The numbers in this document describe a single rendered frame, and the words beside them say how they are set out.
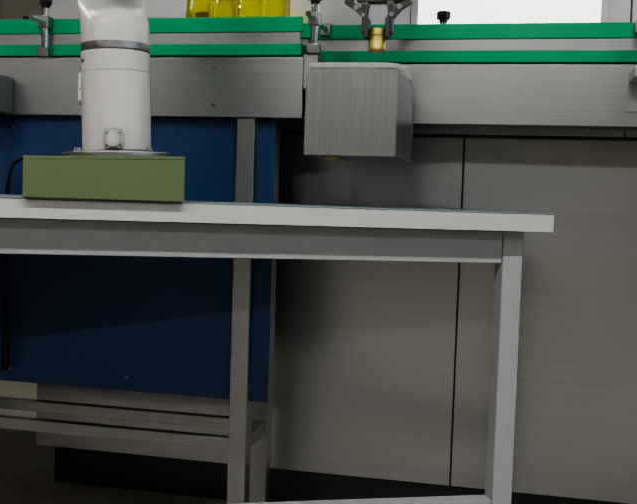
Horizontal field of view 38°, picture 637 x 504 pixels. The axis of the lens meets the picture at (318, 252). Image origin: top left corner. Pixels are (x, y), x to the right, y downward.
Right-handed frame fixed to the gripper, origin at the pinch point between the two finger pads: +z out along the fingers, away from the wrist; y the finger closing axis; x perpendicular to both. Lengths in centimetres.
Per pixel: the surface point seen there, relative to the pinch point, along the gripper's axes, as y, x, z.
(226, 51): 32.6, -3.5, 3.5
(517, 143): -26.7, -33.6, 19.9
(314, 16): 12.8, 0.4, -2.6
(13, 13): 217, -215, -50
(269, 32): 23.4, -4.0, -0.4
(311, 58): 13.8, -2.1, 5.3
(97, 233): 41, 36, 41
